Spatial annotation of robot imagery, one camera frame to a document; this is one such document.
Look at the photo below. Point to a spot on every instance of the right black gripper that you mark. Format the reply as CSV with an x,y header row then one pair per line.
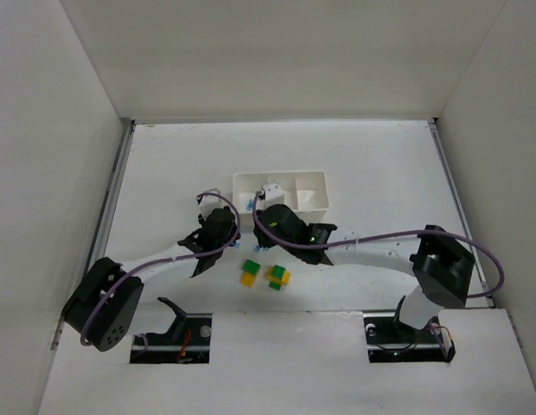
x,y
320,241

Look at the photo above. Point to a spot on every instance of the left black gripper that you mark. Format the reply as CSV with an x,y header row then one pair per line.
x,y
200,249

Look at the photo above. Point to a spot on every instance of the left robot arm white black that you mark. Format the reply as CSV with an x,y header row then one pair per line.
x,y
102,307

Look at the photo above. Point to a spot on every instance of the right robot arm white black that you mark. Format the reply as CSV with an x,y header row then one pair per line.
x,y
442,267

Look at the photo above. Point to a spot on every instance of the white three-compartment container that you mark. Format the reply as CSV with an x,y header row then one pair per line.
x,y
306,192

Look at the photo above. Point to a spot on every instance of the green yellow lego stack left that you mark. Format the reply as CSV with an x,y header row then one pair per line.
x,y
250,270

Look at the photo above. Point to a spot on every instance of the green yellow lego stack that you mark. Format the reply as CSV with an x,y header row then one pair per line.
x,y
250,270
278,277

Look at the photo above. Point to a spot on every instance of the green yellow lego stack right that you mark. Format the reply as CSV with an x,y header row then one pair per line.
x,y
278,277

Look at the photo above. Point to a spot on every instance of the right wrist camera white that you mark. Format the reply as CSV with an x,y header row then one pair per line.
x,y
271,194

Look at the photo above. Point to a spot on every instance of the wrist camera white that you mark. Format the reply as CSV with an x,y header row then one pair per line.
x,y
271,194
208,201

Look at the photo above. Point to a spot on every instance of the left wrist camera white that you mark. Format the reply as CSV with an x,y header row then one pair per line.
x,y
208,201

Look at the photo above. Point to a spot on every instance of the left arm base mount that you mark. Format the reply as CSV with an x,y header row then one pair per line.
x,y
164,333

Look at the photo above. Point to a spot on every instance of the left aluminium table rail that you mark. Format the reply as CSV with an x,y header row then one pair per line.
x,y
128,126

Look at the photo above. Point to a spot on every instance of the aluminium table rail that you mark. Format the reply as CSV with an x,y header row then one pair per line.
x,y
128,126
479,282

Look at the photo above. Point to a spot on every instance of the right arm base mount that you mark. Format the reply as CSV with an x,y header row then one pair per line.
x,y
390,341

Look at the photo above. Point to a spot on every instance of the right aluminium table rail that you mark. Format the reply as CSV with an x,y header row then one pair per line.
x,y
479,282

